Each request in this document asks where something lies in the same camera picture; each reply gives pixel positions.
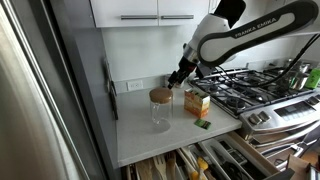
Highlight stainless steel fridge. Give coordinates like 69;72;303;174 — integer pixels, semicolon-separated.
0;0;112;180

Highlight white upper cabinet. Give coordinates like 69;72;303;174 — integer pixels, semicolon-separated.
89;0;212;28

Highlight black kitchen utensils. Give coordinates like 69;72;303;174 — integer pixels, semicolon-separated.
212;145;256;180

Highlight brown cork lid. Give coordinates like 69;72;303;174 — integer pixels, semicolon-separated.
148;87;174;105

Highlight stainless gas stove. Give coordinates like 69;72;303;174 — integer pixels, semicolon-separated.
188;65;320;172

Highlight magnetic knife strip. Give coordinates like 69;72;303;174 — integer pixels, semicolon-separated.
102;57;113;94

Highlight clear glass pitcher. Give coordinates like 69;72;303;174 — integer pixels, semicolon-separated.
149;98;174;127

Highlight small green packet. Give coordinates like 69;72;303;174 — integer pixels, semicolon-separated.
194;118;212;131

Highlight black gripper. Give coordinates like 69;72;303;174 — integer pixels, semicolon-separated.
167;56;200;90

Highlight plain wooden spatula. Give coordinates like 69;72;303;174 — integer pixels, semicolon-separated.
165;151;178;180

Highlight steel pot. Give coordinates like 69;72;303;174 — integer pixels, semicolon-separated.
282;59;313;92

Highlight orange white cardboard box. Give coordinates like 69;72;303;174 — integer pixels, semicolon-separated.
183;87;212;119

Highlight silver stove knob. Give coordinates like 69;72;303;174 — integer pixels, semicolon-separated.
257;110;272;122

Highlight yellow smiley spatula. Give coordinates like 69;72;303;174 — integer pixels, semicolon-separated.
195;156;210;180

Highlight open utensil drawer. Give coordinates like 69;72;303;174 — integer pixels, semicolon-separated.
122;130;296;180

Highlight green plastic container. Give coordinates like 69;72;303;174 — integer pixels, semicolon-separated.
304;67;320;91

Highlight white wall outlet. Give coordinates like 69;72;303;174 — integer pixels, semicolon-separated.
126;79;144;92

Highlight slotted wooden spatula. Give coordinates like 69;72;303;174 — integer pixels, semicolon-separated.
152;153;168;180

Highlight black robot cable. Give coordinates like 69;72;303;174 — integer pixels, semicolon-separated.
215;33;320;92

